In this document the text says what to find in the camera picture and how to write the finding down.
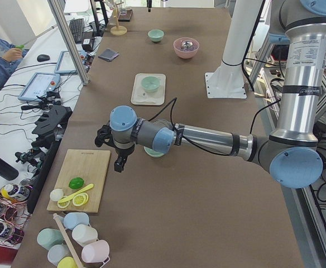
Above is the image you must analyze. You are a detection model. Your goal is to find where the green plastic cup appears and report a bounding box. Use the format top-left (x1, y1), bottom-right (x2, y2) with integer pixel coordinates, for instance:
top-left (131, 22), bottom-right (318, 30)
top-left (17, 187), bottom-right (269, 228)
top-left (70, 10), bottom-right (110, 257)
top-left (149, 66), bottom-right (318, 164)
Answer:
top-left (37, 228), bottom-right (64, 250)

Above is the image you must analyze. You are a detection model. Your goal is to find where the white plastic cup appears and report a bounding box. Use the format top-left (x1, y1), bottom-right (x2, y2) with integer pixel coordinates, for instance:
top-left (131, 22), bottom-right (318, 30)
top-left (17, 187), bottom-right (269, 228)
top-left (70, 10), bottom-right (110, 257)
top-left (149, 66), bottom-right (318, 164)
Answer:
top-left (71, 224), bottom-right (98, 247)

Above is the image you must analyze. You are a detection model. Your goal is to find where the pink bowl with ice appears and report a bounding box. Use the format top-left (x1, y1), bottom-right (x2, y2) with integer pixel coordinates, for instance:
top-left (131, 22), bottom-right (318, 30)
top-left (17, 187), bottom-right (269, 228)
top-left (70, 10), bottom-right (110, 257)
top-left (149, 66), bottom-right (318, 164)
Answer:
top-left (173, 37), bottom-right (200, 59)

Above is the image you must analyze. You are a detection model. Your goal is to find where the cream rabbit serving tray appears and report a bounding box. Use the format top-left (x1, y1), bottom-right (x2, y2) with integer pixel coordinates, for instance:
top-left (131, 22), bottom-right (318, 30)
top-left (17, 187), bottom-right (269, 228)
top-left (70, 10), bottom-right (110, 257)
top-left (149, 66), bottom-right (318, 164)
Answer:
top-left (131, 73), bottom-right (166, 106)

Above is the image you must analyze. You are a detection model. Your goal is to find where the metal ice scoop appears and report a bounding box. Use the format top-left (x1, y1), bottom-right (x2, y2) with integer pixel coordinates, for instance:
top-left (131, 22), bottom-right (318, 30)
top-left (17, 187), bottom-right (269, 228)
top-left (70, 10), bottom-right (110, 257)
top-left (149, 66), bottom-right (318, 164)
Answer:
top-left (180, 40), bottom-right (194, 51)

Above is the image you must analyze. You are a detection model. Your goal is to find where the white garlic bulb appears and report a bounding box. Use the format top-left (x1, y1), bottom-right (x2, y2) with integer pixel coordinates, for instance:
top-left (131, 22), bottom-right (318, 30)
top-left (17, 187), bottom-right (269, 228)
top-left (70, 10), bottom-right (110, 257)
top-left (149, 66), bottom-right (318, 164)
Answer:
top-left (50, 188), bottom-right (64, 202)

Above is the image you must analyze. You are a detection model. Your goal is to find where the yellow plastic cup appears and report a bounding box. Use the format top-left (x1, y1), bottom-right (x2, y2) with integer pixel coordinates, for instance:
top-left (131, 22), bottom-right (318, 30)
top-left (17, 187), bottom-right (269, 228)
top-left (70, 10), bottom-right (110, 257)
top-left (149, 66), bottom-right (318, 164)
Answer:
top-left (57, 256), bottom-right (78, 268)

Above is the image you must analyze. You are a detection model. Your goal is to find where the green lime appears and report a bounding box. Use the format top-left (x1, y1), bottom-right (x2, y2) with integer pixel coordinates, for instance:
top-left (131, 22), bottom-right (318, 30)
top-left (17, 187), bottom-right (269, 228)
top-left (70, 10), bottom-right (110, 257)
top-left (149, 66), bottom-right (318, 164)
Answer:
top-left (69, 177), bottom-right (84, 189)

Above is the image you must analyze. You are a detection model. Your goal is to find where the black keyboard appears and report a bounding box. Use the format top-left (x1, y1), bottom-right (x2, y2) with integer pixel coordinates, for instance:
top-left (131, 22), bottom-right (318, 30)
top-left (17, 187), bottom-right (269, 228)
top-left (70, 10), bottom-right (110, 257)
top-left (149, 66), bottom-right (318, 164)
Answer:
top-left (69, 18), bottom-right (84, 44)

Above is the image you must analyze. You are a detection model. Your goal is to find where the black computer mouse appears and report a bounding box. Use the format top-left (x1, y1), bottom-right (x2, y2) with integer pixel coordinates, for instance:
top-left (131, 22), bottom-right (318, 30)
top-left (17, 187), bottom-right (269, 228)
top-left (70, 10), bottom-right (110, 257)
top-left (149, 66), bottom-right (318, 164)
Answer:
top-left (37, 54), bottom-right (50, 62)

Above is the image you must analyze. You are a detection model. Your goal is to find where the blue teach pendant far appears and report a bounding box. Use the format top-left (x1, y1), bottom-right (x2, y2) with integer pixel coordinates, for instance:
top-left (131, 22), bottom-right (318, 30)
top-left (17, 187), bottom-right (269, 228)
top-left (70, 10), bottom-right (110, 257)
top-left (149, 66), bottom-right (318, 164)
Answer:
top-left (54, 51), bottom-right (77, 75)

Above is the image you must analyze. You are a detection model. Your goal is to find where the pink plastic cup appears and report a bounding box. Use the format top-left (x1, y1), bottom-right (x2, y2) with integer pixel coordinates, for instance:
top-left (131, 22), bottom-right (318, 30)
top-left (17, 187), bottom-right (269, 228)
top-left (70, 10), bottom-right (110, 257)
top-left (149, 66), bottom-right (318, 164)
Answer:
top-left (81, 240), bottom-right (110, 263)

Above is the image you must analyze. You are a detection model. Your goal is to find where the dark wooden tray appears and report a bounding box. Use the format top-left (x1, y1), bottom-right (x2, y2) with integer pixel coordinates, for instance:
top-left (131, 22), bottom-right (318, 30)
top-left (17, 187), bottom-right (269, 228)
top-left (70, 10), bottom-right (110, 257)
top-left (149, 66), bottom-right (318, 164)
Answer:
top-left (118, 9), bottom-right (133, 22)

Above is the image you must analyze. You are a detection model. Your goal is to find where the blue teach pendant near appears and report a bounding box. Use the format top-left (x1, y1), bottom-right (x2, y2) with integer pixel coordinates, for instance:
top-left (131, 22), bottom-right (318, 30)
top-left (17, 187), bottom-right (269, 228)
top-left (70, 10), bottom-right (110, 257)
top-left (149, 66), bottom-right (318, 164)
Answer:
top-left (18, 72), bottom-right (60, 102)

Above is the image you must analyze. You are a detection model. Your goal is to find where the wooden banana hanger stand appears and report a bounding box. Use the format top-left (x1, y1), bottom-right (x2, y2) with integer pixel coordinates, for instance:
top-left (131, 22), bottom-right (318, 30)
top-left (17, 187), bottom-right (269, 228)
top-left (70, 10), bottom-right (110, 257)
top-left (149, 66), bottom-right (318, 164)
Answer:
top-left (104, 0), bottom-right (127, 36)

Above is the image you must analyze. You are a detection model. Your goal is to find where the lemon slice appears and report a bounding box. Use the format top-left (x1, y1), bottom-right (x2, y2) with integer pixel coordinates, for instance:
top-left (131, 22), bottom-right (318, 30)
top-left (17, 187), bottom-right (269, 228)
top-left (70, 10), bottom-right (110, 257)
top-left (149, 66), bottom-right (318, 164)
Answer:
top-left (57, 200), bottom-right (70, 209)
top-left (72, 192), bottom-right (89, 207)

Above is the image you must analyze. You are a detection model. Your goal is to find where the green bowl on tray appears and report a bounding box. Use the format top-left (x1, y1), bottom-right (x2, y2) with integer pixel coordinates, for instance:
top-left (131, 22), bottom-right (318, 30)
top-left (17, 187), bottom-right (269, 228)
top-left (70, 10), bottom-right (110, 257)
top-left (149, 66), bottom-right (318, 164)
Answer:
top-left (141, 76), bottom-right (160, 93)

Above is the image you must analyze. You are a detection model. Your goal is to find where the bamboo cutting board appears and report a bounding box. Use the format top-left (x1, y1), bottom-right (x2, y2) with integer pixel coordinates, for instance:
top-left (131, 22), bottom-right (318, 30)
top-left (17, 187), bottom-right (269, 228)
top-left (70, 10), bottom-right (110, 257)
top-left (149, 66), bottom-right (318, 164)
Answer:
top-left (46, 149), bottom-right (112, 214)

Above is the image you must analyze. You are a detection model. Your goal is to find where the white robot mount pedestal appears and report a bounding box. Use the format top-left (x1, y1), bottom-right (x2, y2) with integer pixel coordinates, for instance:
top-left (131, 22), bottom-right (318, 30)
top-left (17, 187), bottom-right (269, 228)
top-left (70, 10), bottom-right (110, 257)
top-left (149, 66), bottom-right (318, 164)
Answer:
top-left (205, 0), bottom-right (265, 99)

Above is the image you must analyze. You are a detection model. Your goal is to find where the grey folded cloth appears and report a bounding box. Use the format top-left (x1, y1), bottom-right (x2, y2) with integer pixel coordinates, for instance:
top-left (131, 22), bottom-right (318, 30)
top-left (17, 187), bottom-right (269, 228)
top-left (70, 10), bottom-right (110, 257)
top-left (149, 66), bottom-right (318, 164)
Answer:
top-left (98, 49), bottom-right (119, 62)

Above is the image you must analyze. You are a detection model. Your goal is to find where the green bowl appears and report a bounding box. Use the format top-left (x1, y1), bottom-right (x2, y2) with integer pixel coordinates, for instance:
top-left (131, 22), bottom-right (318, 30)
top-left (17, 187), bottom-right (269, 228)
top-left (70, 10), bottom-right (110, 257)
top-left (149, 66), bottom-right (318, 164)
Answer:
top-left (147, 29), bottom-right (164, 42)
top-left (141, 76), bottom-right (160, 93)
top-left (143, 146), bottom-right (165, 158)

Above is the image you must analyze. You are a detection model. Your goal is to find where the yellow plastic knife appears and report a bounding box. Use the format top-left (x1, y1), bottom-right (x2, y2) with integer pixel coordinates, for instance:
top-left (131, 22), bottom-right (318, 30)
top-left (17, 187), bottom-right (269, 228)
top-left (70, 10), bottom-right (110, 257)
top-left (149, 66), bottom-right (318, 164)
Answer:
top-left (58, 183), bottom-right (94, 203)

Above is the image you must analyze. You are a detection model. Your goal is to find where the blue teach pendant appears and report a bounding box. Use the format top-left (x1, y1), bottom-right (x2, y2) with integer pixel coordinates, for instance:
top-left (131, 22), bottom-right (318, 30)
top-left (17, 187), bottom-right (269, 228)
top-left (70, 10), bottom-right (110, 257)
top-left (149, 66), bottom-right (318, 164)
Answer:
top-left (18, 72), bottom-right (60, 102)
top-left (54, 51), bottom-right (77, 75)

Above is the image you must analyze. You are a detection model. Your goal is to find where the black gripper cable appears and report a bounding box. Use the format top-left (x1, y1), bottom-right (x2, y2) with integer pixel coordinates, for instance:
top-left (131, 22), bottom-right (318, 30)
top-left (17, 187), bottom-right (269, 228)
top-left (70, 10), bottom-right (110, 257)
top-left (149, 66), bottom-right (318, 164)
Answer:
top-left (147, 97), bottom-right (281, 156)

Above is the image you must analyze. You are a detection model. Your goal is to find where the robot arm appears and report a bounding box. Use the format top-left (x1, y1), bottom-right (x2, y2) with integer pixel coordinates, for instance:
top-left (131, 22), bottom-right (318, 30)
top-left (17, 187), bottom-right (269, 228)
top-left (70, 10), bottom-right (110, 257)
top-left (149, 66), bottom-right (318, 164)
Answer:
top-left (95, 1), bottom-right (326, 189)

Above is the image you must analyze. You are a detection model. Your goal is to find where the lemon slice right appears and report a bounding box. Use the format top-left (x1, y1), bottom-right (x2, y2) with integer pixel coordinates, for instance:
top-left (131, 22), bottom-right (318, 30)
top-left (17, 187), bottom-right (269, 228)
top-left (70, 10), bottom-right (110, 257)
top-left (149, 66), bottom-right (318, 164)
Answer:
top-left (72, 192), bottom-right (89, 207)

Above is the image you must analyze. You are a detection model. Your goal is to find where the grey plastic cup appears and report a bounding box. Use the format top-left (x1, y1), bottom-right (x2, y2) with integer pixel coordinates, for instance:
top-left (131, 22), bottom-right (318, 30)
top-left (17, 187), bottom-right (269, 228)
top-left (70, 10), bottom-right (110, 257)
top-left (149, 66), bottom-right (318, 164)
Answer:
top-left (47, 245), bottom-right (71, 266)

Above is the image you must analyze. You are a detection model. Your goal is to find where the blue plastic cup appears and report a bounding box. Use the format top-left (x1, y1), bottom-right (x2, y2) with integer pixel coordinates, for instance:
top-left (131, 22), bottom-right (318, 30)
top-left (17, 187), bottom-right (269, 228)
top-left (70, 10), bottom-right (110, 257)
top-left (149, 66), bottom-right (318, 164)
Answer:
top-left (63, 212), bottom-right (89, 229)

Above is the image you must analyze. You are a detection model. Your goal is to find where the lemon slice left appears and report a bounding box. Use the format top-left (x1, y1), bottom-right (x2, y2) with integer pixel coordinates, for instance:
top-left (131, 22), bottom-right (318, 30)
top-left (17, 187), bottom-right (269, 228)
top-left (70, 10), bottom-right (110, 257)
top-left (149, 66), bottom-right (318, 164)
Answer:
top-left (57, 200), bottom-right (70, 209)

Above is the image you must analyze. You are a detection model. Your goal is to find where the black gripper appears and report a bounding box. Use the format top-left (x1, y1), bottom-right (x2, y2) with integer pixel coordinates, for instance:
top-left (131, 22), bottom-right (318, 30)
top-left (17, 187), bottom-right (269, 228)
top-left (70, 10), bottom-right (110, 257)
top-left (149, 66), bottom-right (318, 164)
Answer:
top-left (94, 122), bottom-right (135, 172)

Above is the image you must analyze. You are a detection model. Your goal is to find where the aluminium frame post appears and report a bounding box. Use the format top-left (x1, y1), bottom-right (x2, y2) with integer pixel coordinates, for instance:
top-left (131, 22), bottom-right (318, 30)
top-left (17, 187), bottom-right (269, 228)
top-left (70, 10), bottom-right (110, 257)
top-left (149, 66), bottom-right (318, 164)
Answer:
top-left (47, 0), bottom-right (89, 86)

